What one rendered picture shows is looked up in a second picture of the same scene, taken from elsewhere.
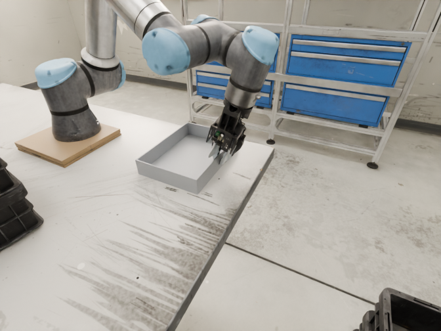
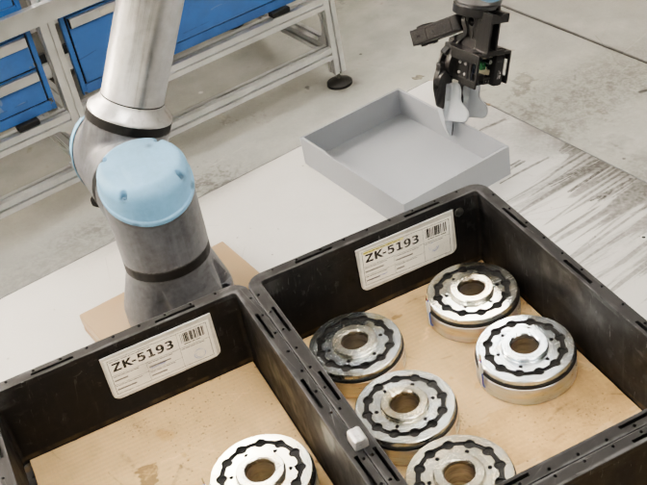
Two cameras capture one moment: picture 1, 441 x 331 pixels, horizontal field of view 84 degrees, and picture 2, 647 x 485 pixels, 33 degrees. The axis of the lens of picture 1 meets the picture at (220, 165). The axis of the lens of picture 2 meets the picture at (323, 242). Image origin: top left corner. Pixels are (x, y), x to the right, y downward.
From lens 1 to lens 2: 143 cm
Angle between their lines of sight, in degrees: 43
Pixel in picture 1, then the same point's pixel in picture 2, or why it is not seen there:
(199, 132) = (329, 141)
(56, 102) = (196, 234)
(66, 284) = (625, 296)
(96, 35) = (168, 57)
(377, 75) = not seen: outside the picture
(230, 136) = (503, 54)
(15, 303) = not seen: hidden behind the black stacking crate
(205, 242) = (612, 178)
